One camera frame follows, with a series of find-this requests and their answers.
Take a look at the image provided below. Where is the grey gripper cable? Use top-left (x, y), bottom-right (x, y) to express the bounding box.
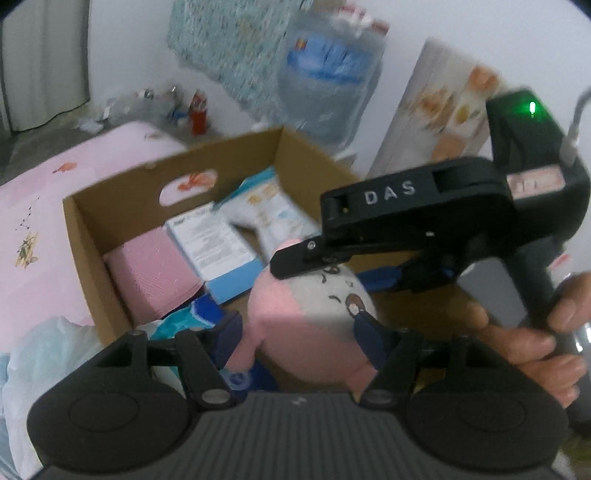
top-left (561, 85), bottom-right (591, 162)

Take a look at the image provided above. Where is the person's right hand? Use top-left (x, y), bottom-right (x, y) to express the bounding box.
top-left (462, 272), bottom-right (591, 408)

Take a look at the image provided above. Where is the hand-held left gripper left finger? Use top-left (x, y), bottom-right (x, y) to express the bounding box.
top-left (92, 311), bottom-right (243, 411)

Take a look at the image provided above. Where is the grey curtain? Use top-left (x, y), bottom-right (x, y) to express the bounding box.
top-left (0, 0), bottom-right (93, 134)

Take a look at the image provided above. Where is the folded pink towel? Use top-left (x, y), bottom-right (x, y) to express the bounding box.
top-left (102, 228), bottom-right (206, 324)

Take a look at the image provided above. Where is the pink plush doll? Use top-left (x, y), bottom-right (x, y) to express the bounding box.
top-left (226, 237), bottom-right (380, 393)

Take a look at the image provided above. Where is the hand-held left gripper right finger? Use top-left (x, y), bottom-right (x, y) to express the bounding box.
top-left (353, 311), bottom-right (504, 409)

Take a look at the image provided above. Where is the white plastic bag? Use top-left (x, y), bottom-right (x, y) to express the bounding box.
top-left (0, 316), bottom-right (185, 480)

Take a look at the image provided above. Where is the pink bed sheet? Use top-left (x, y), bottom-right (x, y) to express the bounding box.
top-left (0, 121), bottom-right (218, 352)

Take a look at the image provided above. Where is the blue and white carton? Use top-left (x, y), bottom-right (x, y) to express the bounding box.
top-left (165, 205), bottom-right (266, 305)

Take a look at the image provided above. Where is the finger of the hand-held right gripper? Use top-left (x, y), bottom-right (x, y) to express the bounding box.
top-left (269, 236), bottom-right (352, 279)
top-left (355, 258), bottom-right (462, 296)

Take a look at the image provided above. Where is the clear plastic clutter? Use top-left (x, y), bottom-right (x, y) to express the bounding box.
top-left (76, 85), bottom-right (191, 134)

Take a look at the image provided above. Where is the white printed packet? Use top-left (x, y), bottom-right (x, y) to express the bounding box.
top-left (215, 168), bottom-right (321, 254)

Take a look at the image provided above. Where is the rolled floral mat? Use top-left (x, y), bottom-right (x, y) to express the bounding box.
top-left (369, 39), bottom-right (513, 178)

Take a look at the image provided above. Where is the hanging patterned cloth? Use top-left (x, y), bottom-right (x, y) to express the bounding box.
top-left (166, 0), bottom-right (305, 116)

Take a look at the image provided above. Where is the blue tissue pack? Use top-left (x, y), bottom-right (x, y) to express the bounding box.
top-left (152, 295), bottom-right (232, 342)

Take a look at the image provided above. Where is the red bottle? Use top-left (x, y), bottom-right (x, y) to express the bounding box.
top-left (189, 90), bottom-right (211, 136)

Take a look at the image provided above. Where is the brown cardboard box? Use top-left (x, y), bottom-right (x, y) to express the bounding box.
top-left (62, 127), bottom-right (469, 393)

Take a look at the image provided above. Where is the blue water jug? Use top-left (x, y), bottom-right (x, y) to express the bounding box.
top-left (277, 0), bottom-right (386, 146)

